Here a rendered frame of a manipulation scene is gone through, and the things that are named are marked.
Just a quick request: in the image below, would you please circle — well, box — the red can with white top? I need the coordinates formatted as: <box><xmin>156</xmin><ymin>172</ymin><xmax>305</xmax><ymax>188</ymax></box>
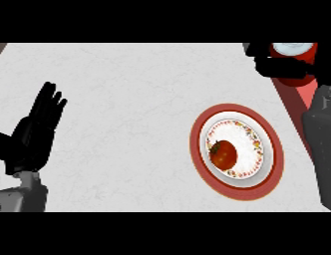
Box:
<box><xmin>268</xmin><ymin>43</ymin><xmax>319</xmax><ymax>88</ymax></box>

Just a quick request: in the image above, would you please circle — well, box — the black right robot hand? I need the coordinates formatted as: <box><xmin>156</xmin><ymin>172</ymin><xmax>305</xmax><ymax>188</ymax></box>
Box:
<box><xmin>242</xmin><ymin>43</ymin><xmax>331</xmax><ymax>90</ymax></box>

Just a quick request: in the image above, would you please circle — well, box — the red round placemat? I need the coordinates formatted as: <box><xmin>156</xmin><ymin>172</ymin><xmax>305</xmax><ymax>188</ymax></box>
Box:
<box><xmin>187</xmin><ymin>103</ymin><xmax>286</xmax><ymax>202</ymax></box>

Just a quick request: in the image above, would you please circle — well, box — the red flat tray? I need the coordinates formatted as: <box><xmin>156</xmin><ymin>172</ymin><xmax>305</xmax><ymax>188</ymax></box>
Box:
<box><xmin>268</xmin><ymin>75</ymin><xmax>322</xmax><ymax>157</ymax></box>

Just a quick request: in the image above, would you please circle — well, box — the red tomato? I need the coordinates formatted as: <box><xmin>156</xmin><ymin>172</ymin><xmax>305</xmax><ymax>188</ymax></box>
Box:
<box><xmin>206</xmin><ymin>139</ymin><xmax>239</xmax><ymax>172</ymax></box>

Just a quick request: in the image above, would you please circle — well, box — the white patterned plate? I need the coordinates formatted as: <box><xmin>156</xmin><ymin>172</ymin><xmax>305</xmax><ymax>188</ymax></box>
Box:
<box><xmin>197</xmin><ymin>111</ymin><xmax>276</xmax><ymax>189</ymax></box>

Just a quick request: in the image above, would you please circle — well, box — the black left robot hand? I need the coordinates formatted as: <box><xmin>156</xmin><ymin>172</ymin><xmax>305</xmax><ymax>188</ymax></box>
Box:
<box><xmin>0</xmin><ymin>81</ymin><xmax>69</xmax><ymax>176</ymax></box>

